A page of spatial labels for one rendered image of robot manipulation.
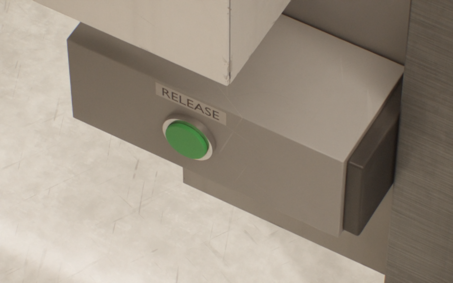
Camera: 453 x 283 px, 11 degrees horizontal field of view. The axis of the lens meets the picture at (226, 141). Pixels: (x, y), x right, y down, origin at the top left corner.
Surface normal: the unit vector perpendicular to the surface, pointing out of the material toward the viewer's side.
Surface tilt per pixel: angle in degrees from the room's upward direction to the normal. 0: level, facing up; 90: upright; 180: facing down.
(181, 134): 90
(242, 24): 90
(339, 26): 90
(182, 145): 90
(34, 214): 0
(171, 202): 0
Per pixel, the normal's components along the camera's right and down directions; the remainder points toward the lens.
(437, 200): -0.49, 0.69
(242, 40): 0.87, 0.39
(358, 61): 0.00, -0.61
